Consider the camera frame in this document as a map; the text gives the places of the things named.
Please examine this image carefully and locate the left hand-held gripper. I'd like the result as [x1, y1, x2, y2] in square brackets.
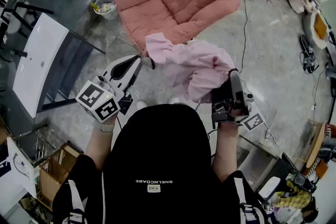
[75, 54, 143, 124]

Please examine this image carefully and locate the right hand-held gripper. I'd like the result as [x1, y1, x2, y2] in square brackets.
[211, 68, 265, 132]

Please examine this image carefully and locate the pink cloth garment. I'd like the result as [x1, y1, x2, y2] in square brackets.
[145, 32, 236, 104]

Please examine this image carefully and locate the pink cushioned lounge chair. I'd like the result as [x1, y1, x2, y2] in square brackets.
[113, 0, 241, 57]

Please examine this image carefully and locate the person's right forearm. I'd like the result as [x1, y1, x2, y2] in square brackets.
[211, 120, 242, 183]

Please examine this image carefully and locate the person's left forearm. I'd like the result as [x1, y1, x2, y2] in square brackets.
[85, 113, 118, 172]

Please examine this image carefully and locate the grey wristband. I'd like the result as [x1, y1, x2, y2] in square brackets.
[92, 120, 116, 133]

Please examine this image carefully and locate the white mesh wastebasket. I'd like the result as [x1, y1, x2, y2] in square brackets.
[93, 0, 119, 21]

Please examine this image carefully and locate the grey open box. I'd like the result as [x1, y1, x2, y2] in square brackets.
[237, 135, 284, 190]

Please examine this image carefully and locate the dark vanity cabinet white sink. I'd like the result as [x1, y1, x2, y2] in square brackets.
[12, 12, 106, 119]

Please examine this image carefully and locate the person's black t-shirt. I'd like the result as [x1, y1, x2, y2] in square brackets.
[51, 103, 269, 224]

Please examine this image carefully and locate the white pet bed orange cushion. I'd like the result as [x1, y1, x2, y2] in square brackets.
[301, 11, 329, 50]

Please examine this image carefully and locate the round wooden table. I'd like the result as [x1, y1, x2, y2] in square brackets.
[305, 120, 329, 169]

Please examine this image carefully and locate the black faucet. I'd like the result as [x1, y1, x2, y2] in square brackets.
[9, 49, 28, 59]

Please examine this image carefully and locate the white rounded device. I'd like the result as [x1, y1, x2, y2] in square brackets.
[258, 176, 282, 199]

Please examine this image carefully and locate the wooden crate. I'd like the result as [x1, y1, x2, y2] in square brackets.
[38, 142, 81, 208]

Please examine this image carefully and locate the grey chair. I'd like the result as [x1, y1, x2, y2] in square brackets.
[4, 0, 27, 35]

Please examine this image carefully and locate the yellow plaid cloth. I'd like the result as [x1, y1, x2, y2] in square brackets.
[272, 180, 312, 210]

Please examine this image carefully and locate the white board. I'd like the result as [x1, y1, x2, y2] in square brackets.
[6, 136, 38, 198]

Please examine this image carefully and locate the black floor cable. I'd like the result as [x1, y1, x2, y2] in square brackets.
[237, 0, 249, 74]

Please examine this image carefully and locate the black device with cables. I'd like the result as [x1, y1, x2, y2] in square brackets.
[299, 34, 320, 74]

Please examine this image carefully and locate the metal wire rack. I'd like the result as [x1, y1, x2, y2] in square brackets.
[15, 125, 58, 166]

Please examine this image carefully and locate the black metal table frame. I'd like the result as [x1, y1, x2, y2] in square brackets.
[0, 1, 55, 40]

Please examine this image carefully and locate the white shoulder strap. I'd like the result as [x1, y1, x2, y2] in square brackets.
[67, 179, 88, 224]
[233, 177, 265, 224]

